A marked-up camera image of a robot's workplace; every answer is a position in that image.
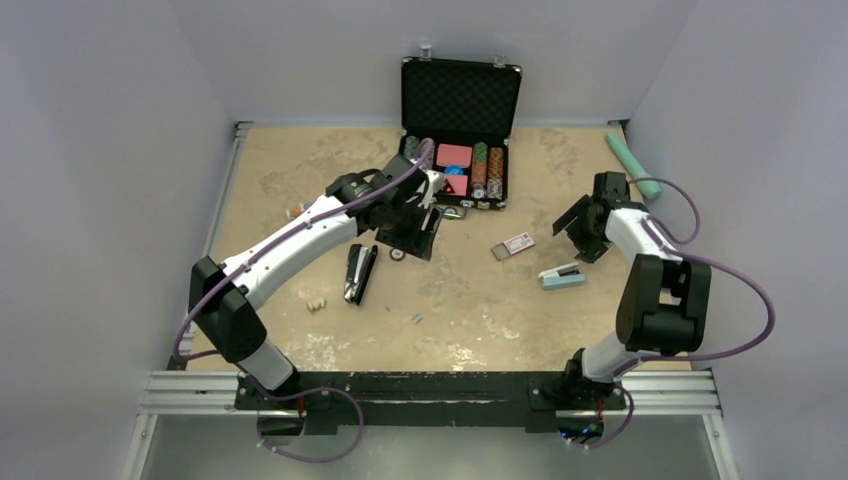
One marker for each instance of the small beige staple strip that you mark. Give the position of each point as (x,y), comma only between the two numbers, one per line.
(316,304)

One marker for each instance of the staple box red white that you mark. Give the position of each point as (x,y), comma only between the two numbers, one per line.
(513,246)

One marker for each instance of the teal green cylinder tool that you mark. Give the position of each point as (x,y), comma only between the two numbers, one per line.
(650,189)

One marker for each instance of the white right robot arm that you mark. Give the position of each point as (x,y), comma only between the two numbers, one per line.
(663,308)

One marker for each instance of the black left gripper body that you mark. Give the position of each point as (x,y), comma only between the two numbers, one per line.
(404,210)

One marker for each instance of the small toy bottle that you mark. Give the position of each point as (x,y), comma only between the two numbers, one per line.
(297,210)

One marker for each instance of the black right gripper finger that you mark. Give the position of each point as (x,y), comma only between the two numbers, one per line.
(577,211)
(590,249)

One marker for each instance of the black poker chip case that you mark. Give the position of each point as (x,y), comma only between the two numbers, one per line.
(464,103)

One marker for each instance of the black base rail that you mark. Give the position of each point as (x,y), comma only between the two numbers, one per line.
(536,401)

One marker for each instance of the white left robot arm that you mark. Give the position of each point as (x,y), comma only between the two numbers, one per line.
(225,297)

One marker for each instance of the light blue stapler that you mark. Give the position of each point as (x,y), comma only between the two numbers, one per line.
(560,277)

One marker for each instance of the black stapler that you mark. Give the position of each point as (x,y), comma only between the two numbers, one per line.
(359,266)

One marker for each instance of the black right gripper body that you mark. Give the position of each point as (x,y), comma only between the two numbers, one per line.
(581,228)

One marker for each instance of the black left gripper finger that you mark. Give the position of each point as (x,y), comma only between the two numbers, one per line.
(426,235)
(402,241)

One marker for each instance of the pink card deck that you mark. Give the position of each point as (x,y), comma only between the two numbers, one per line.
(454,155)

